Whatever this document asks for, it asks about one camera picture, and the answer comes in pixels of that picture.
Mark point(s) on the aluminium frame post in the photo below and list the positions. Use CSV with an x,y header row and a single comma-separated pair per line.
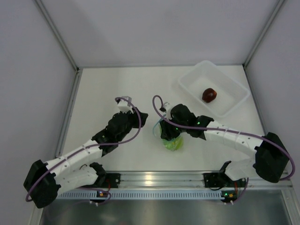
x,y
266,27
55,31

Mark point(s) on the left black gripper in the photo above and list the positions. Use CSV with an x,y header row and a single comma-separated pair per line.
x,y
135,116

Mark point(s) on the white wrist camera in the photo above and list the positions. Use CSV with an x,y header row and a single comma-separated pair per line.
x,y
166,108
124,104

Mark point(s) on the red fake apple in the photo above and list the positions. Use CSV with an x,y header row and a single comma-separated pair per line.
x,y
209,95

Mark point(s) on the clear zip top bag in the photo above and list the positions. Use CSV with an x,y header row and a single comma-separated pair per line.
x,y
164,130

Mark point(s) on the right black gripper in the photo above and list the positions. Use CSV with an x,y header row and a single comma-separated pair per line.
x,y
168,133

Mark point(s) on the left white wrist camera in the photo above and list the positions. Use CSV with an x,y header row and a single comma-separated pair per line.
x,y
124,104

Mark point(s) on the clear plastic bin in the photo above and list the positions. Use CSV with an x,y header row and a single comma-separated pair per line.
x,y
204,75

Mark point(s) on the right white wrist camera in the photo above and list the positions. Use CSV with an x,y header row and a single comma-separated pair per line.
x,y
166,108

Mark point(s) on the aluminium mounting rail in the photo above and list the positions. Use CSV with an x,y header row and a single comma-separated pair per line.
x,y
183,179

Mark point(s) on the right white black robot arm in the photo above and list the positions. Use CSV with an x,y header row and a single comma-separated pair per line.
x,y
266,155

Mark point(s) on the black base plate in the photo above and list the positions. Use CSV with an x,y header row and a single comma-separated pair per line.
x,y
109,180
217,180

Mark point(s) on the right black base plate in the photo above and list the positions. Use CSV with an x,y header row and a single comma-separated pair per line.
x,y
217,180

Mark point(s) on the left aluminium frame post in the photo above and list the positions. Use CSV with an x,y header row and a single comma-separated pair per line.
x,y
55,31

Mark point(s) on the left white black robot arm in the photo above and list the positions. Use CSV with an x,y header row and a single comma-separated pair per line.
x,y
45,181

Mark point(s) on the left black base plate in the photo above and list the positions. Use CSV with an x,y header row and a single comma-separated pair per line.
x,y
109,180

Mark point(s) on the green fake food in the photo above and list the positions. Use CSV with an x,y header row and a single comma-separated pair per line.
x,y
174,144

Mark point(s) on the white slotted cable duct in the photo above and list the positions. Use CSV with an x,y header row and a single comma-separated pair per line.
x,y
147,195

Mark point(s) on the right aluminium frame post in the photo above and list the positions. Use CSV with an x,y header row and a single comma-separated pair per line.
x,y
266,27

